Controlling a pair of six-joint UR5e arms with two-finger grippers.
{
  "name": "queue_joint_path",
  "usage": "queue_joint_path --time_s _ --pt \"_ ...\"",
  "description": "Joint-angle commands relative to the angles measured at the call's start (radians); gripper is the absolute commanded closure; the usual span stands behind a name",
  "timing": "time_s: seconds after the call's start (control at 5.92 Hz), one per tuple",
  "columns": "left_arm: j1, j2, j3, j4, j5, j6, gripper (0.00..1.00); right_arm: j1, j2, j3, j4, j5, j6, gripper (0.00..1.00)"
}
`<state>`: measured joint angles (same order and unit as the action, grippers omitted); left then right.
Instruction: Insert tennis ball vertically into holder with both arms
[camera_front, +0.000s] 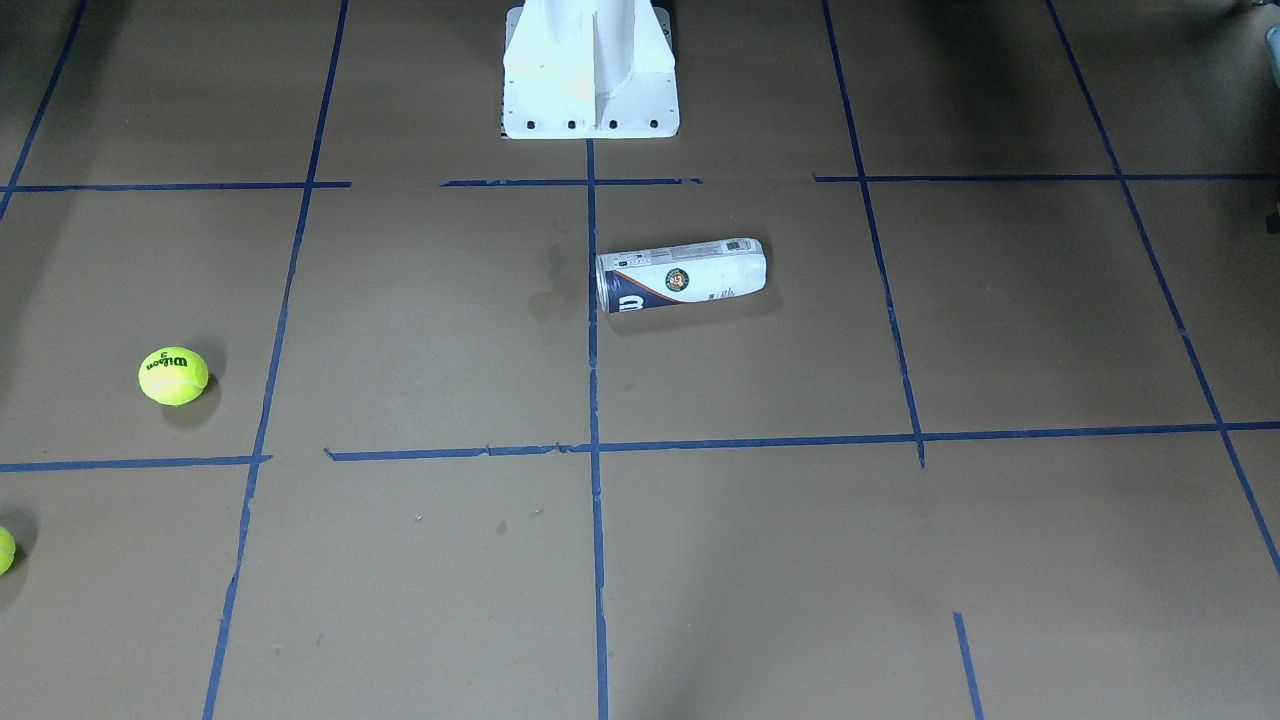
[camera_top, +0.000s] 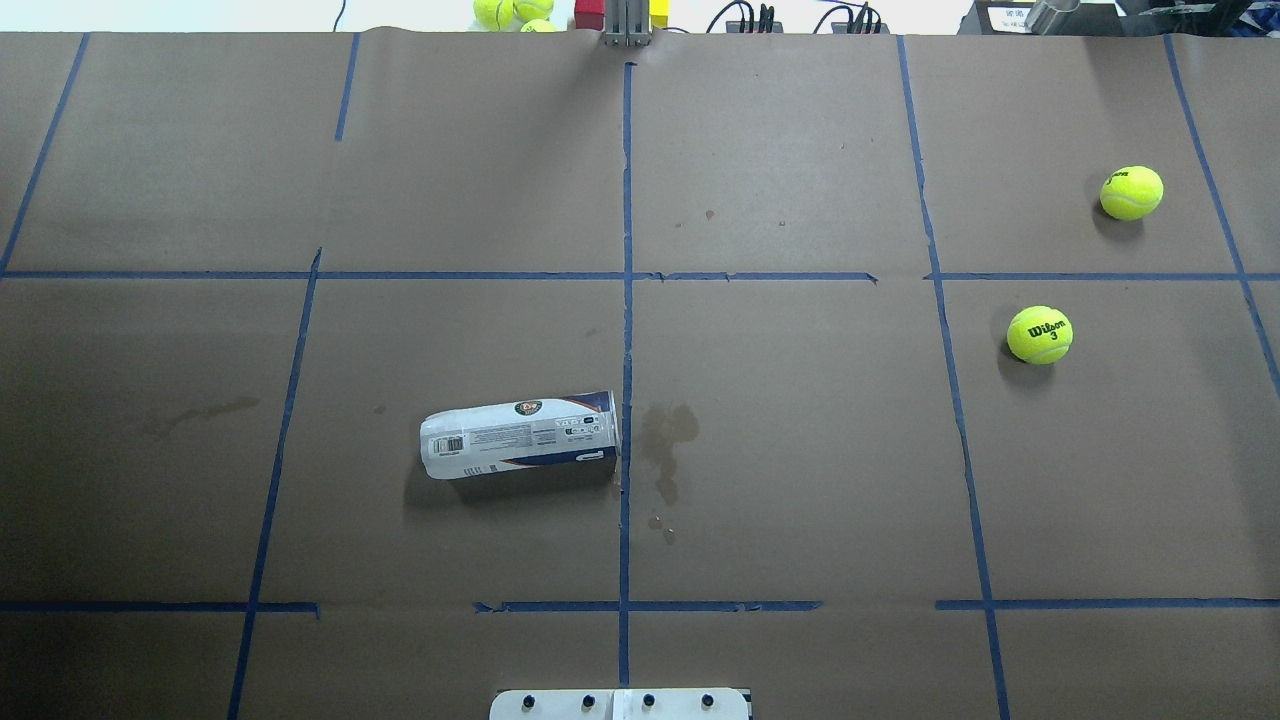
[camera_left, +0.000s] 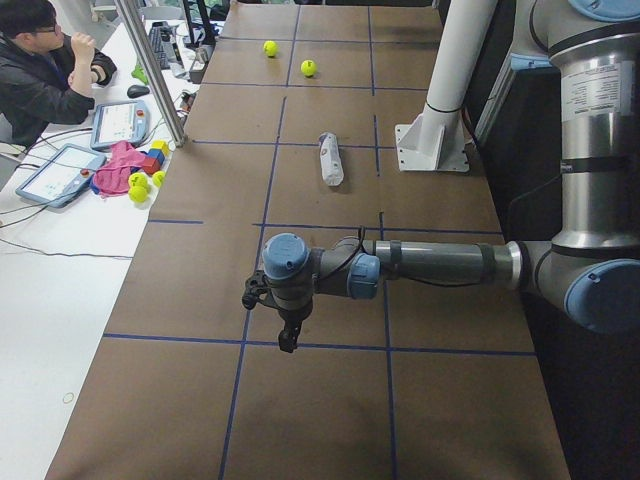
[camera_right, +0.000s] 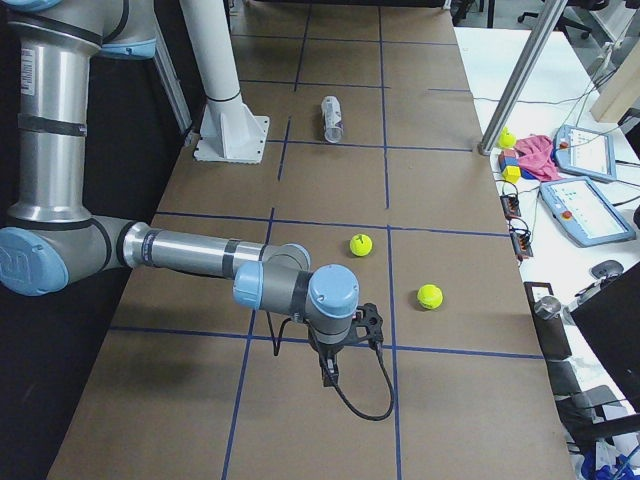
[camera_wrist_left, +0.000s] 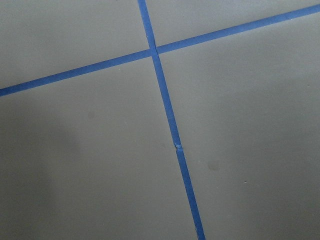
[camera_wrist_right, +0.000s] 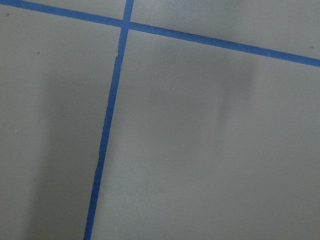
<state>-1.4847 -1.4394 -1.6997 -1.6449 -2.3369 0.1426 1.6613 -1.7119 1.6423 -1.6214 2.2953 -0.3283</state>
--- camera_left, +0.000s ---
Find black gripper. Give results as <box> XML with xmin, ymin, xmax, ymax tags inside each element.
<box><xmin>274</xmin><ymin>294</ymin><xmax>313</xmax><ymax>353</ymax></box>

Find white tennis ball can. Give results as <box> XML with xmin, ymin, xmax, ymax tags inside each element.
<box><xmin>319</xmin><ymin>132</ymin><xmax>344</xmax><ymax>187</ymax></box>

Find yellow tennis ball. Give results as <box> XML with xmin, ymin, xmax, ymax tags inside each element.
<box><xmin>300</xmin><ymin>59</ymin><xmax>317</xmax><ymax>78</ymax></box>
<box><xmin>263</xmin><ymin>40</ymin><xmax>279</xmax><ymax>58</ymax></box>

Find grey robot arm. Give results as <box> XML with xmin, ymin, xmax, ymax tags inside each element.
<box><xmin>242</xmin><ymin>1</ymin><xmax>639</xmax><ymax>352</ymax></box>

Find spare tennis ball on desk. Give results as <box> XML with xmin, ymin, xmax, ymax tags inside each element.
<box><xmin>128</xmin><ymin>185</ymin><xmax>149</xmax><ymax>203</ymax></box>

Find coloured toy blocks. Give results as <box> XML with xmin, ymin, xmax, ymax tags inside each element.
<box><xmin>141</xmin><ymin>140</ymin><xmax>170</xmax><ymax>175</ymax></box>

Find pink cloth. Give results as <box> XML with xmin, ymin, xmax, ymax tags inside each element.
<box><xmin>92</xmin><ymin>141</ymin><xmax>147</xmax><ymax>198</ymax></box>

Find white mounting pillar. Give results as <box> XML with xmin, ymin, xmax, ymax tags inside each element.
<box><xmin>395</xmin><ymin>0</ymin><xmax>497</xmax><ymax>173</ymax></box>

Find teach pendant upper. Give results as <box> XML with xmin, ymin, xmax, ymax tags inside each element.
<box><xmin>90</xmin><ymin>100</ymin><xmax>149</xmax><ymax>151</ymax></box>

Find teach pendant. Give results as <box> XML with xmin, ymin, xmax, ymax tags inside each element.
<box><xmin>90</xmin><ymin>100</ymin><xmax>149</xmax><ymax>151</ymax></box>
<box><xmin>15</xmin><ymin>144</ymin><xmax>107</xmax><ymax>208</ymax></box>

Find teach pendant lower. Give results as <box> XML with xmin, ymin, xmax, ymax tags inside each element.
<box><xmin>15</xmin><ymin>144</ymin><xmax>107</xmax><ymax>208</ymax></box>

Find black computer mouse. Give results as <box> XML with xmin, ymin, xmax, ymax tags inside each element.
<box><xmin>126</xmin><ymin>85</ymin><xmax>150</xmax><ymax>99</ymax></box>

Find black keyboard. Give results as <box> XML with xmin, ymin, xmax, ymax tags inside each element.
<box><xmin>148</xmin><ymin>25</ymin><xmax>170</xmax><ymax>70</ymax></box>

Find person in dark jacket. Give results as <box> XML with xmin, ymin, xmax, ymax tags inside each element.
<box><xmin>1</xmin><ymin>1</ymin><xmax>117</xmax><ymax>147</ymax></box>

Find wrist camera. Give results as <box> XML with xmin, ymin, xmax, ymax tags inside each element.
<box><xmin>241</xmin><ymin>269</ymin><xmax>277</xmax><ymax>310</ymax></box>

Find aluminium frame post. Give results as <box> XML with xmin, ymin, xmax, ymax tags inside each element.
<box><xmin>115</xmin><ymin>0</ymin><xmax>186</xmax><ymax>148</ymax></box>

